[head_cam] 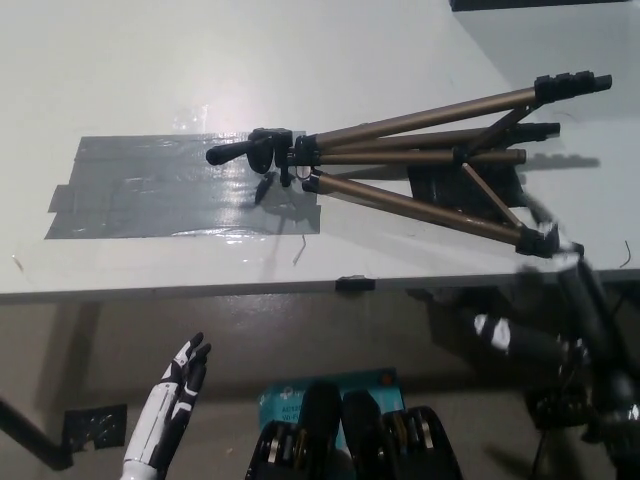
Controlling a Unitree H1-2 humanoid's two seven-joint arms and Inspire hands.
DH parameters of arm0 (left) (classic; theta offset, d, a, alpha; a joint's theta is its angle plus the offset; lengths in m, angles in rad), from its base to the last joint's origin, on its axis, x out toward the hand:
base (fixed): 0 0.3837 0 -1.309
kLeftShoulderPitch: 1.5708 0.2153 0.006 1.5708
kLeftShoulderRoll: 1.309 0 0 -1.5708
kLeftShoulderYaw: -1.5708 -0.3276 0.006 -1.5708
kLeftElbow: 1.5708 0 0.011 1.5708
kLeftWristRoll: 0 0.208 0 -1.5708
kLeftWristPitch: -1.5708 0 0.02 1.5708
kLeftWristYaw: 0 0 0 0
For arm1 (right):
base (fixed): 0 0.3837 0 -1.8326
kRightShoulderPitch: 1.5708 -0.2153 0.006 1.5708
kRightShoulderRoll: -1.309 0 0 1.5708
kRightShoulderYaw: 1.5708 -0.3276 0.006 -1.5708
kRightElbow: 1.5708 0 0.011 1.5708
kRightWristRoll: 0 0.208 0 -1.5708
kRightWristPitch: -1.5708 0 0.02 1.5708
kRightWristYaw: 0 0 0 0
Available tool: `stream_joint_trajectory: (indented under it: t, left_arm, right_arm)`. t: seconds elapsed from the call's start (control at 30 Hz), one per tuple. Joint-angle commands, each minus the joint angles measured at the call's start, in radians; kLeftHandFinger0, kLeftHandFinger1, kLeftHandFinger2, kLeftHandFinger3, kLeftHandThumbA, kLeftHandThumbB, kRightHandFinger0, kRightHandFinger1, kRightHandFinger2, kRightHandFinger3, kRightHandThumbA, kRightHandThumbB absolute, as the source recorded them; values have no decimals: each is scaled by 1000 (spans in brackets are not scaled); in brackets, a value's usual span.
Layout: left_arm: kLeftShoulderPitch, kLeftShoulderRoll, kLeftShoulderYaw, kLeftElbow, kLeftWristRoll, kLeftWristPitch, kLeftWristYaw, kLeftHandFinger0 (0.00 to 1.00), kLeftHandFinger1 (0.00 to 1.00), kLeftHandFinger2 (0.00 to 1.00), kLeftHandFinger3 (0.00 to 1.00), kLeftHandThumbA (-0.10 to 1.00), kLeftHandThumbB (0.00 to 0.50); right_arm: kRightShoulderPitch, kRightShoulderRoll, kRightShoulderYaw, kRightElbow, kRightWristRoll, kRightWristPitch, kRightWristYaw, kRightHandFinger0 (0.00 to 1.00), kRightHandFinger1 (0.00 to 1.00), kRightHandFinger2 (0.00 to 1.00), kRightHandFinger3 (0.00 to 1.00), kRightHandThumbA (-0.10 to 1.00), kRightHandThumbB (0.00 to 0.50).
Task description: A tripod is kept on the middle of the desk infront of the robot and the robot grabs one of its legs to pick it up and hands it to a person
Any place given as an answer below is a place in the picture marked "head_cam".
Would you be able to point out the black tape square patch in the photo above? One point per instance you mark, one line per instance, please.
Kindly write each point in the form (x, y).
(435, 187)

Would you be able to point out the black metal table leg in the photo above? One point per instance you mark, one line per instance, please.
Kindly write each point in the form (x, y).
(30, 430)

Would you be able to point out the black tape patch on floor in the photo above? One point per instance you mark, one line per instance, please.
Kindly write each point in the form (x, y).
(95, 425)

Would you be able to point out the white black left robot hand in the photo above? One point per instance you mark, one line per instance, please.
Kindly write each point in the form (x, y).
(165, 410)

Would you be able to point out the black tape strip on table edge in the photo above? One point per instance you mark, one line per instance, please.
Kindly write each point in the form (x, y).
(355, 284)

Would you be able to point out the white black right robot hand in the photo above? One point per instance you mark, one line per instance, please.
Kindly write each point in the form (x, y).
(585, 310)

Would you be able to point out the clear tape piece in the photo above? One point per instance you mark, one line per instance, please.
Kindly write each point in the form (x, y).
(192, 117)

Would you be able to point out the bronze tripod with black head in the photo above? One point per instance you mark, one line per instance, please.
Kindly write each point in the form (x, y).
(400, 158)

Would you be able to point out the dark flat object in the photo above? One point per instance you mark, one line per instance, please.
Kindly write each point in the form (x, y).
(545, 4)

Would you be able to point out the grey duct tape patch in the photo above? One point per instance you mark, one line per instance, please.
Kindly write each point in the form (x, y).
(150, 190)

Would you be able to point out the teal cardboard router box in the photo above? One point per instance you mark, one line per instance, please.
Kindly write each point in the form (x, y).
(382, 395)

